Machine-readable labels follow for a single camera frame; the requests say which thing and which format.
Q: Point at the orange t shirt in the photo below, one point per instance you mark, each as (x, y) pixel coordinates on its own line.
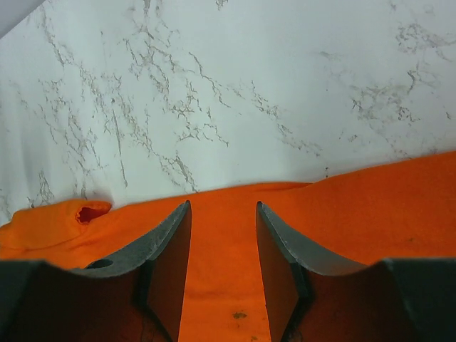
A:
(405, 209)

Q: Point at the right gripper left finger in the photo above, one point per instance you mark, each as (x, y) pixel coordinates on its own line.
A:
(134, 294)

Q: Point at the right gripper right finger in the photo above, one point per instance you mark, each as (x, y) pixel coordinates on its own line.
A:
(315, 294)

